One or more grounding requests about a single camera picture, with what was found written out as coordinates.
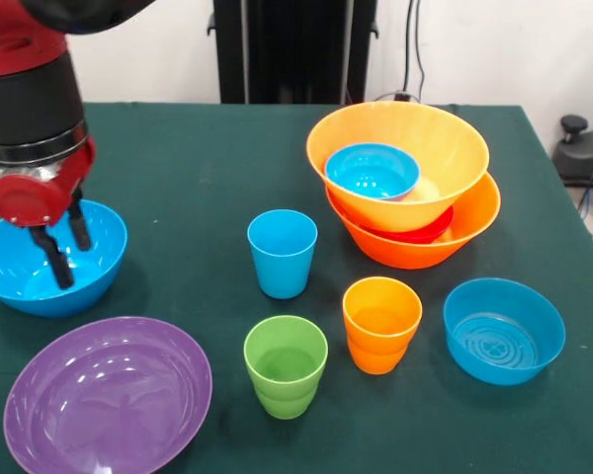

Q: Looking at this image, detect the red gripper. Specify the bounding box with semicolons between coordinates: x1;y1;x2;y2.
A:
0;136;97;290

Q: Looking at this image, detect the large blue bowl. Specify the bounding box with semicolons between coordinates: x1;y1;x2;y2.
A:
0;197;129;318

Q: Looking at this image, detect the small cyan bowl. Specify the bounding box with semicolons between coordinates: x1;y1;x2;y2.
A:
324;142;421;202

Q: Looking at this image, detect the small magenta bowl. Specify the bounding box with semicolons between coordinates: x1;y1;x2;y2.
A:
358;204;456;245

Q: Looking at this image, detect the large orange bowl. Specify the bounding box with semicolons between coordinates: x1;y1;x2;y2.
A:
324;172;502;271
305;102;490;233

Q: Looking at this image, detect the large purple bowl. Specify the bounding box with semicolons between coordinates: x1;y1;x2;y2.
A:
3;316;214;474

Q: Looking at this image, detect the dark green tablecloth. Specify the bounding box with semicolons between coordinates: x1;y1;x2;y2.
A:
0;102;593;474

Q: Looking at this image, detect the blue cup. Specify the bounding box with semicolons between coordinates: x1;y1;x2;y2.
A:
246;208;319;300

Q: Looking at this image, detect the green cup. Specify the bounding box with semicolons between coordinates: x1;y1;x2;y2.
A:
242;315;329;421

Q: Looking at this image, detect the orange cup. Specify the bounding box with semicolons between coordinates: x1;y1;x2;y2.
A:
341;276;424;375

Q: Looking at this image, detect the blue ribbed-bottom bowl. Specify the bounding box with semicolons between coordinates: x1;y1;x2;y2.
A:
442;277;567;387

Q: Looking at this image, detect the black wall cable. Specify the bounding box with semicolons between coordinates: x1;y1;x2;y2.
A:
403;0;416;96
414;0;426;104

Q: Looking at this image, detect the black pedestal foot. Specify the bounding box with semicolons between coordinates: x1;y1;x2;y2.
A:
551;114;593;187

